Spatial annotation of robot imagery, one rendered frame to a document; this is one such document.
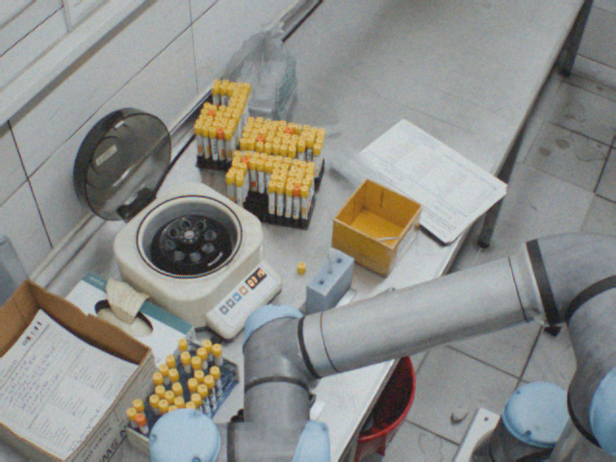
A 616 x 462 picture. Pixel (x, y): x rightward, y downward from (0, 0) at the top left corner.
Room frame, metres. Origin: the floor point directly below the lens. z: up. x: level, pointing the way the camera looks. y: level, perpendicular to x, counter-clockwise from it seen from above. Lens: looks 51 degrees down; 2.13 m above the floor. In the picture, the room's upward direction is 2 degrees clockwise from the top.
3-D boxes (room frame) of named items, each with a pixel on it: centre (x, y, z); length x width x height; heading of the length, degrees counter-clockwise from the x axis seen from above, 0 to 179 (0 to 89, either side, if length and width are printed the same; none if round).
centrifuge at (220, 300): (0.90, 0.21, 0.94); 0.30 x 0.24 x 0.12; 54
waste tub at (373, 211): (1.00, -0.14, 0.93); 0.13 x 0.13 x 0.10; 59
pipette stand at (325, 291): (0.85, -0.04, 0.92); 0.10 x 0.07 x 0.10; 148
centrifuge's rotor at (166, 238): (0.91, 0.22, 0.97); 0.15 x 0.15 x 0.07
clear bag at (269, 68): (1.43, 0.13, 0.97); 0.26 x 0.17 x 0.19; 169
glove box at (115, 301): (0.76, 0.32, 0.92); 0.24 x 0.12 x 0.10; 63
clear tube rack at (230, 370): (0.60, 0.20, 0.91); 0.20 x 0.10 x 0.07; 153
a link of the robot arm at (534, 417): (0.50, -0.36, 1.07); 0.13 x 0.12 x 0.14; 5
